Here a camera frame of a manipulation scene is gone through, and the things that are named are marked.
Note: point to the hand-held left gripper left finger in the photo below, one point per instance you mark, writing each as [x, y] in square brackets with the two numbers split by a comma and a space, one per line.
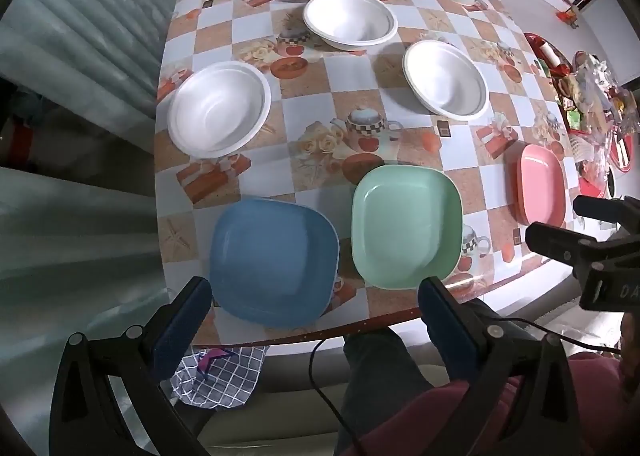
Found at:
[182, 323]

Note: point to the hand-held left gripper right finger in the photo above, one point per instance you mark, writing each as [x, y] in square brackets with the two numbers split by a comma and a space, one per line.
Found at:
[445, 331]

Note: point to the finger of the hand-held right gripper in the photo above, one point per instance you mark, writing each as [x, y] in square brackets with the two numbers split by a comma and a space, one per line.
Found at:
[600, 210]
[555, 241]

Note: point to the pink square plate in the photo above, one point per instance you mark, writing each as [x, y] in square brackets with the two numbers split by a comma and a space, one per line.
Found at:
[542, 183]

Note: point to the blue square plate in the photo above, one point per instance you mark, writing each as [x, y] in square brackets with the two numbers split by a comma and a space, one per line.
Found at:
[270, 261]

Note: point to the green square plate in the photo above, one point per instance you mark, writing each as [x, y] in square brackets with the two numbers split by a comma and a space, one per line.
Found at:
[405, 221]

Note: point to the white foam bowl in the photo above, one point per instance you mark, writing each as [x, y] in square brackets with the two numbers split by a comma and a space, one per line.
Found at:
[445, 78]
[350, 18]
[220, 108]

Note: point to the blue checked cloth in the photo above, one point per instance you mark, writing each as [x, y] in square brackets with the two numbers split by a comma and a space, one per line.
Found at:
[230, 376]

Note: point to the person's dark trouser leg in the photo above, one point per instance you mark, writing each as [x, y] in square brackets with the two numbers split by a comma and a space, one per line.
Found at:
[380, 376]

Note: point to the person's pink top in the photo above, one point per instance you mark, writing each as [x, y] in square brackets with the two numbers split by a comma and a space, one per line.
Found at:
[595, 401]

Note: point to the beige sofa cushion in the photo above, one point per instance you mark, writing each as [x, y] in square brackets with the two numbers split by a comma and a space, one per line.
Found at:
[280, 418]

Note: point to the checkered printed tablecloth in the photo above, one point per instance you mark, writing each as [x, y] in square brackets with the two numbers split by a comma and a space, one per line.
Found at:
[310, 86]

